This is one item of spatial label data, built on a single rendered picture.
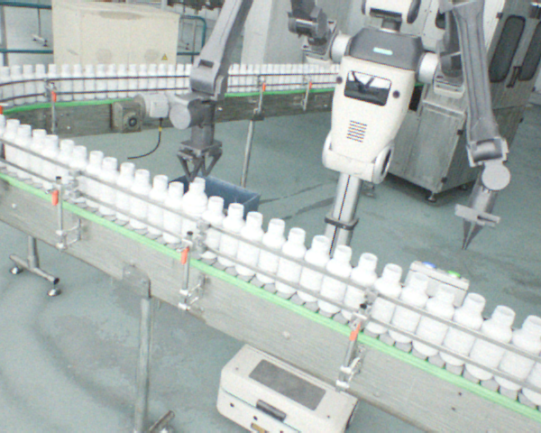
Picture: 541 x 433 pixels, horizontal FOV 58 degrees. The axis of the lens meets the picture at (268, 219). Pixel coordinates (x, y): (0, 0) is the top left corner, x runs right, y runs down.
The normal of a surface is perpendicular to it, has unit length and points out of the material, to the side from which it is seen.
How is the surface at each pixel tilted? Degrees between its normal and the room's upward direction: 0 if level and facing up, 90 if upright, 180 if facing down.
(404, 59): 90
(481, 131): 97
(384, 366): 90
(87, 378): 0
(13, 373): 0
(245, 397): 90
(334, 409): 0
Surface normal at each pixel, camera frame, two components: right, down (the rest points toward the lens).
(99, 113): 0.68, 0.42
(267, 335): -0.47, 0.33
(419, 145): -0.72, 0.21
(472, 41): -0.18, 0.52
